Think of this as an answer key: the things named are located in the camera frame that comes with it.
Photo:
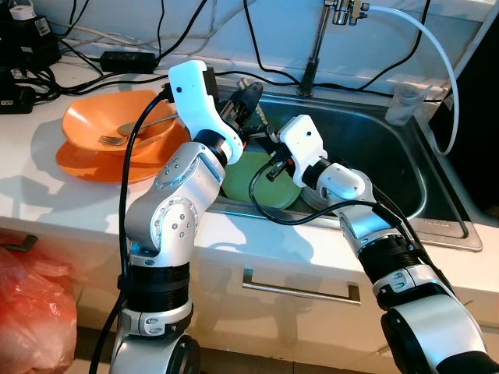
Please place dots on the red plastic bag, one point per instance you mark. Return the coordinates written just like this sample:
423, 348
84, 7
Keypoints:
31, 312

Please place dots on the metal fork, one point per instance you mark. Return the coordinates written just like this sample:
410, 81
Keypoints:
113, 140

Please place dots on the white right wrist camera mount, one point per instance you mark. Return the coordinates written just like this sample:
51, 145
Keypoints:
304, 140

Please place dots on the orange bowl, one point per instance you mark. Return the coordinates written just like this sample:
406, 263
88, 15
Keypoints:
101, 117

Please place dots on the stainless steel sink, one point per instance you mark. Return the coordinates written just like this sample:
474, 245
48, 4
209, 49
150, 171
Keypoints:
374, 156

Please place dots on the black charger block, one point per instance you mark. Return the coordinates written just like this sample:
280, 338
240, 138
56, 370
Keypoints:
31, 47

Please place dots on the orange plate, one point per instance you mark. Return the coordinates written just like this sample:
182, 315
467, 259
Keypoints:
86, 167

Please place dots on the metal faucet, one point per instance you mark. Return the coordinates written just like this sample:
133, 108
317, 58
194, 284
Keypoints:
310, 74

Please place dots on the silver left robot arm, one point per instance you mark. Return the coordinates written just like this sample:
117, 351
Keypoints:
175, 202

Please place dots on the black power adapter brick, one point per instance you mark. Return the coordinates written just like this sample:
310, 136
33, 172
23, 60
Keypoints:
129, 62

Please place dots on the clear plastic cup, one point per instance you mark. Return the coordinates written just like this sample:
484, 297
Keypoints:
405, 105

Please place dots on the white kitchen cabinet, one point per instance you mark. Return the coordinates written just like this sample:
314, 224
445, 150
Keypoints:
273, 327

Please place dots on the green plate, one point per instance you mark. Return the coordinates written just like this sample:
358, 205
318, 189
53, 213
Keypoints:
257, 183

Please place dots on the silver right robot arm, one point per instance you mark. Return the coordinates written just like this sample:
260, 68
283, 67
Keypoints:
347, 183

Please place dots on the black power strip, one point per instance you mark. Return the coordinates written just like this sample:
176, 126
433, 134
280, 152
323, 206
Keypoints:
15, 97

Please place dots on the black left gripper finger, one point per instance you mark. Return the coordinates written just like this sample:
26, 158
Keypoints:
249, 97

